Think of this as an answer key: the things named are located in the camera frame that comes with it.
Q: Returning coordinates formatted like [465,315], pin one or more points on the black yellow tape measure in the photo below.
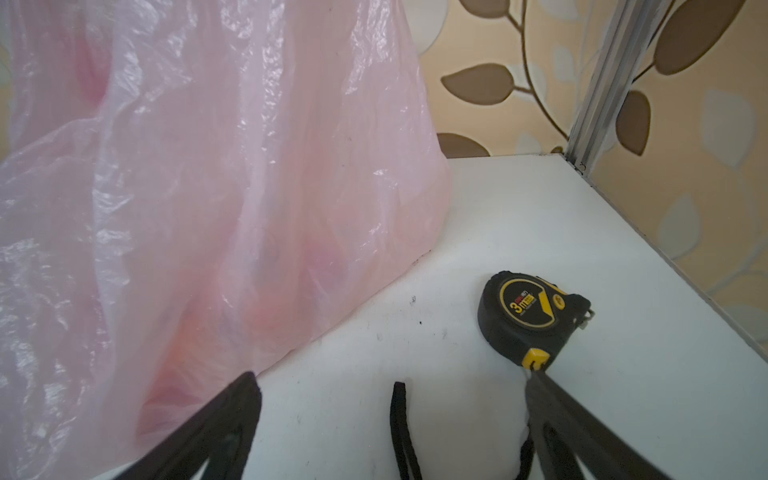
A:
[528,320]

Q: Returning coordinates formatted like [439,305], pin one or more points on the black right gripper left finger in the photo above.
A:
[215,442]

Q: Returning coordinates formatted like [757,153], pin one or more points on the pink plastic bag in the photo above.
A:
[194,189]

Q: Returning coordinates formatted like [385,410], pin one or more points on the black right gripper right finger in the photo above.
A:
[569,441]

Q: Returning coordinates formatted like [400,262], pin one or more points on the aluminium frame post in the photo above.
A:
[629,34]

